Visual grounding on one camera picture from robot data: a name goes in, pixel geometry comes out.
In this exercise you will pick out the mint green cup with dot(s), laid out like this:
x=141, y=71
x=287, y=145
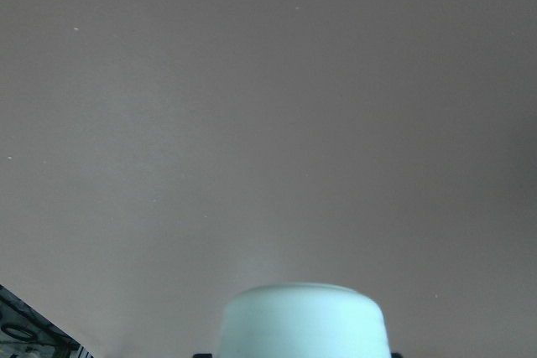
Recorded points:
x=303, y=320

